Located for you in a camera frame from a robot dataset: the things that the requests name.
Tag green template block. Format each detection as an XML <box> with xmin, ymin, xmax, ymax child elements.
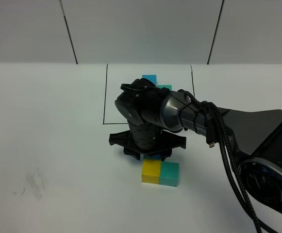
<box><xmin>157</xmin><ymin>84</ymin><xmax>172</xmax><ymax>90</ymax></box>

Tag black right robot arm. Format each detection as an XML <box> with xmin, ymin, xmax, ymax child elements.
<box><xmin>109</xmin><ymin>78</ymin><xmax>282</xmax><ymax>214</ymax></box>

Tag blue template block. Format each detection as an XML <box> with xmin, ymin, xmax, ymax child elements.
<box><xmin>142</xmin><ymin>74</ymin><xmax>157</xmax><ymax>85</ymax></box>

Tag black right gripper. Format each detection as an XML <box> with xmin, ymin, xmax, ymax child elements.
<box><xmin>109</xmin><ymin>122</ymin><xmax>186</xmax><ymax>161</ymax></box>

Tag yellow block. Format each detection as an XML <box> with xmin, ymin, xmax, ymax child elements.
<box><xmin>141</xmin><ymin>159</ymin><xmax>162</xmax><ymax>184</ymax></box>

